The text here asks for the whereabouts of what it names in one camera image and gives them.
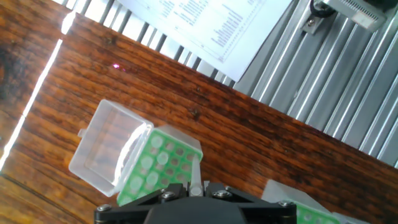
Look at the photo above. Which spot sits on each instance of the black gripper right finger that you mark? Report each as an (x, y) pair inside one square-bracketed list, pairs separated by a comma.
[(267, 210)]

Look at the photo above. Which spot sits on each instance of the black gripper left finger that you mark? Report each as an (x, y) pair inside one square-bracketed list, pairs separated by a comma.
[(124, 211)]

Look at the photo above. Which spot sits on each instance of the tall green pipette tip holder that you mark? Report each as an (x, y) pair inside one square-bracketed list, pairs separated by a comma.
[(311, 208)]

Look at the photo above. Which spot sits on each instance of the brown wooden board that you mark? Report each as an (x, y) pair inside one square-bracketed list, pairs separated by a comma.
[(62, 81)]

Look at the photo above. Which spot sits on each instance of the printed white paper sheet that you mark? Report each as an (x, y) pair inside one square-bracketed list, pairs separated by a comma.
[(211, 25)]

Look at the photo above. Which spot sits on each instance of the small metal mount bracket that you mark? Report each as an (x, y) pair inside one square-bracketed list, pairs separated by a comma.
[(310, 25)]

